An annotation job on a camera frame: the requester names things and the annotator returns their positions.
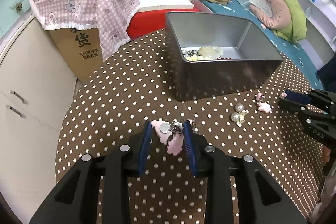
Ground pale jade pendant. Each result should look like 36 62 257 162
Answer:
198 46 223 60

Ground grey metal tin box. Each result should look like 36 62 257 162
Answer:
165 11 283 101

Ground operator hand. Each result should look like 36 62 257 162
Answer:
322 146 333 169

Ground pearl earrings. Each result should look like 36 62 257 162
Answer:
230 103 248 127

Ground brown cardboard box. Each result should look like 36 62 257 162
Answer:
49 28 102 82

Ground cream cabinet with handles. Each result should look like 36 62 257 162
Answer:
1 16 76 223

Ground hanging dark jacket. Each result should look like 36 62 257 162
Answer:
317 55 336 93

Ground pink flower hair clip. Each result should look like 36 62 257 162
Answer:
151 120 183 156

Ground green and pink quilt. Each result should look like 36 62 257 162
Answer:
249 0 307 43

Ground mint green drawers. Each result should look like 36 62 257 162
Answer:
0 0 40 41

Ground pink checkered cloth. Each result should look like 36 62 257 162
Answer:
29 0 140 60

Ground white board on ottoman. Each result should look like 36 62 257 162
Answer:
138 0 194 12

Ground pink charm earrings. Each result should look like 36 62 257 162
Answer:
255 93 272 114

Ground red ottoman bench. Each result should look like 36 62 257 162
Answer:
127 8 198 40

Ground brown polka dot tablecloth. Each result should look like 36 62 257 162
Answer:
55 30 324 217

